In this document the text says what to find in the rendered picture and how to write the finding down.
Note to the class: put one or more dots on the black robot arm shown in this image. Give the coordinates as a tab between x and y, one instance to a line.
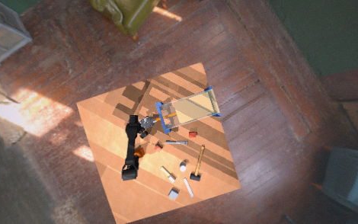
132	128

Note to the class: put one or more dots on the black-headed hammer with wooden handle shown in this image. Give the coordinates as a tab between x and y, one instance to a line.
195	176

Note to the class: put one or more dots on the red box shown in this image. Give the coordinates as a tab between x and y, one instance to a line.
158	148
192	134

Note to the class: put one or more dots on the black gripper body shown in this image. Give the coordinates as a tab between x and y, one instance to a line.
143	134

